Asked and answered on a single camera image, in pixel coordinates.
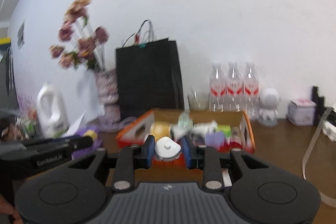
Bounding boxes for purple knitted cloth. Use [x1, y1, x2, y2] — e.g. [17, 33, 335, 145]
[205, 131, 225, 151]

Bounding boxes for white tissue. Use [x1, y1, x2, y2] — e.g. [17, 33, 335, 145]
[192, 120, 218, 136]

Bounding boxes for green tissue pack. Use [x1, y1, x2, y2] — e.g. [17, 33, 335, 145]
[215, 124, 232, 139]

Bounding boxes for white respirator mask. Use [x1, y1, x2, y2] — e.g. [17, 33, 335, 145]
[154, 136, 182, 161]

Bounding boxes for clear plastic bag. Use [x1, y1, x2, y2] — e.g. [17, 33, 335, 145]
[177, 111, 194, 130]

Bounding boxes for yellow white plush toy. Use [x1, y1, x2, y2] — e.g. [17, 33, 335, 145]
[149, 121, 172, 142]

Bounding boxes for operator left hand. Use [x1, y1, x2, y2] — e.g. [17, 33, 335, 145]
[0, 196, 23, 224]

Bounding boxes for purple tissue box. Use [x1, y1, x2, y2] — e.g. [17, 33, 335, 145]
[71, 90, 106, 160]

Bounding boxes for white detergent jug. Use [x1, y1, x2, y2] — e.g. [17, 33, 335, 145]
[37, 83, 70, 138]

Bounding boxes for orange cardboard box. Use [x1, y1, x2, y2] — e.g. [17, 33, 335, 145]
[116, 109, 255, 153]

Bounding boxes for seated person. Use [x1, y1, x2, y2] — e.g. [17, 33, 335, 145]
[0, 118, 20, 142]

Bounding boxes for glass cup with spoon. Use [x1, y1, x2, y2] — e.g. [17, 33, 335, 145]
[187, 88, 210, 111]

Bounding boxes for purple marbled vase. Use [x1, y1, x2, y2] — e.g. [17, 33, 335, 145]
[95, 69, 121, 123]

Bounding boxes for middle water bottle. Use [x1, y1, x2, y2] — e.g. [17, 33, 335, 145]
[227, 62, 243, 111]

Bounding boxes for water bottle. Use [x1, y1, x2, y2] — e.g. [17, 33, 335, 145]
[210, 63, 227, 112]
[227, 62, 243, 111]
[243, 62, 259, 119]

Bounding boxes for left water bottle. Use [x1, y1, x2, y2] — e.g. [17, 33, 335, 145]
[210, 63, 227, 112]

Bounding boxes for right water bottle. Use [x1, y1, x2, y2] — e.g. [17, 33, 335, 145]
[243, 62, 259, 119]

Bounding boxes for black paper bag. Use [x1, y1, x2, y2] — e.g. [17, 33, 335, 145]
[115, 19, 185, 119]

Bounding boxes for white astronaut figure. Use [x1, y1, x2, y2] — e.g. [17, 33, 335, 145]
[258, 88, 281, 127]

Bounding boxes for dried pink flower bouquet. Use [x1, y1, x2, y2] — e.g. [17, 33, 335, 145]
[49, 0, 109, 72]

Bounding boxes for small lilac tin box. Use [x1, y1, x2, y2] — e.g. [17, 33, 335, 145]
[286, 98, 316, 126]

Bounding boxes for black cosmetic tubes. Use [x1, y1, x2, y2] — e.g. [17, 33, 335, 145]
[311, 86, 326, 127]

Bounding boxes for white power strip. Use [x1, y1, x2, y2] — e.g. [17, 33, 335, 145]
[322, 121, 336, 142]

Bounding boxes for white cable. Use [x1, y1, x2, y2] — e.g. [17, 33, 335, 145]
[301, 106, 336, 208]

